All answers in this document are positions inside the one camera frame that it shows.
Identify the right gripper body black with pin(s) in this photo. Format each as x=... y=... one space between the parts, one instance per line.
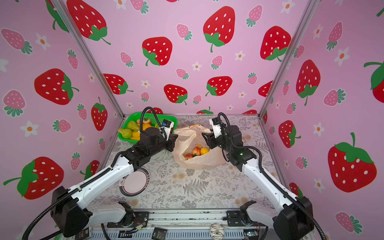
x=221 y=142

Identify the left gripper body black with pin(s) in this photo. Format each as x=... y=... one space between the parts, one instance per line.
x=161 y=145

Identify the banana print plastic bag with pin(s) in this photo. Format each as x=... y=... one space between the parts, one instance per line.
x=189 y=138

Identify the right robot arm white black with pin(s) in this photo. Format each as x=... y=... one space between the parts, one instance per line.
x=292 y=217

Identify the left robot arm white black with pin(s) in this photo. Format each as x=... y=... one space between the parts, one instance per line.
x=72 y=212

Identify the yellow green fake starfruit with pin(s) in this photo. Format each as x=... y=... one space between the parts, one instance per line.
x=125 y=133

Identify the red yellow fake apple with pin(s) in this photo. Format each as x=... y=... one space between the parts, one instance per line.
x=196 y=151

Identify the green plastic fruit basket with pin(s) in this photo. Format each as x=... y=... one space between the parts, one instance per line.
x=149 y=120

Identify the round white plate dark rim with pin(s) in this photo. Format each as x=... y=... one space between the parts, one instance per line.
x=135 y=183

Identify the white sprinkled donut centre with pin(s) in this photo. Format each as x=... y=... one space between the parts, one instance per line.
x=217 y=231

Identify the black square tag centre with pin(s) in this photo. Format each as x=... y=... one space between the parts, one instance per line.
x=159 y=234

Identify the black square tag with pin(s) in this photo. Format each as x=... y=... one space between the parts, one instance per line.
x=159 y=234
x=84 y=234

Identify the black square tag left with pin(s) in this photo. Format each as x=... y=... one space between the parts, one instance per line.
x=84 y=234

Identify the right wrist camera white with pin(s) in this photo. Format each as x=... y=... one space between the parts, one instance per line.
x=217 y=127

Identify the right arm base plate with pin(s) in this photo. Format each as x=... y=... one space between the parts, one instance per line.
x=237 y=218

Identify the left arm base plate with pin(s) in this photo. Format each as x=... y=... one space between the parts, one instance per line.
x=132 y=220

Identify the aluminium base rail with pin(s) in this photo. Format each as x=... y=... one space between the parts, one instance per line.
x=183 y=224

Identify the aluminium frame post right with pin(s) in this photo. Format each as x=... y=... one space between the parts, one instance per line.
x=301 y=29

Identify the aluminium frame post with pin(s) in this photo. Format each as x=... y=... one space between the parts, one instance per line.
x=79 y=40
x=301 y=29

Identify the aluminium frame post left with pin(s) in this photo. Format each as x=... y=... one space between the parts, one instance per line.
x=79 y=40

